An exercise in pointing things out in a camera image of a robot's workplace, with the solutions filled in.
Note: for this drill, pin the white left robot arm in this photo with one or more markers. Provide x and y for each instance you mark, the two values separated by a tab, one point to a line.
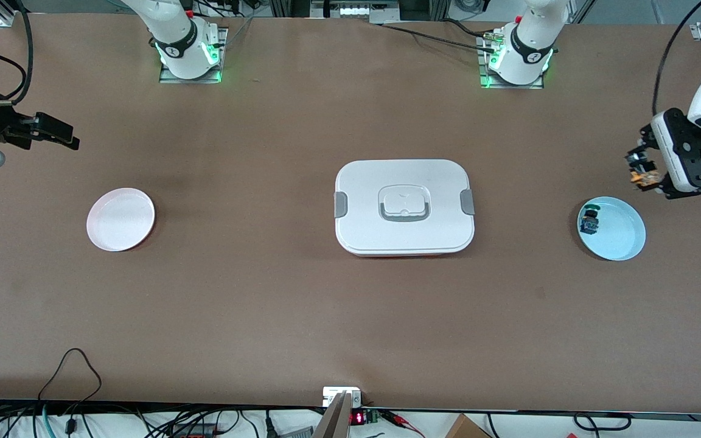
527	58

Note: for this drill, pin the orange push-button switch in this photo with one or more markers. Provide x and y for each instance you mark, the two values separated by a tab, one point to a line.
639	177

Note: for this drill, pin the light blue round plate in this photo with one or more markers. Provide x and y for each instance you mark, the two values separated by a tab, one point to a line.
618	234

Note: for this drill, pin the pink round plate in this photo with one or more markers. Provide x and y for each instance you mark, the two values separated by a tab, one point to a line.
120	220

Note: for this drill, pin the silver equipment frame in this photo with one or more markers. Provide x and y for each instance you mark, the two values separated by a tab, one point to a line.
356	11

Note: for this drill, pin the aluminium camera mount profile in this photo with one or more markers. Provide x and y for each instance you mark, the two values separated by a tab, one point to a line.
333	420

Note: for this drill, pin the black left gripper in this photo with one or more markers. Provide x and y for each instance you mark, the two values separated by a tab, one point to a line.
649	137

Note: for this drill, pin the white lidded container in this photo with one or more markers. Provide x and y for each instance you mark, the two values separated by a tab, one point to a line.
405	228

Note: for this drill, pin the red clip leads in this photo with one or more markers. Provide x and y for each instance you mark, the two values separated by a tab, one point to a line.
402	420

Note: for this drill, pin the green push-button switch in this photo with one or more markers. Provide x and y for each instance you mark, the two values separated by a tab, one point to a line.
589	222

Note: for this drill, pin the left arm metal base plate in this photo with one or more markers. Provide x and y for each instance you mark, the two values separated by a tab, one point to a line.
485	82

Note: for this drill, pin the brown cardboard box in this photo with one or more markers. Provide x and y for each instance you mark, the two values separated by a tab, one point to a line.
466	429

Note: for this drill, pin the white mount bracket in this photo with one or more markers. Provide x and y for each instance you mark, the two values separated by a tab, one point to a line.
329	394

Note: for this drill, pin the red digit display module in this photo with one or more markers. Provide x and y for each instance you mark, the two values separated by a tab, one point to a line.
358	418

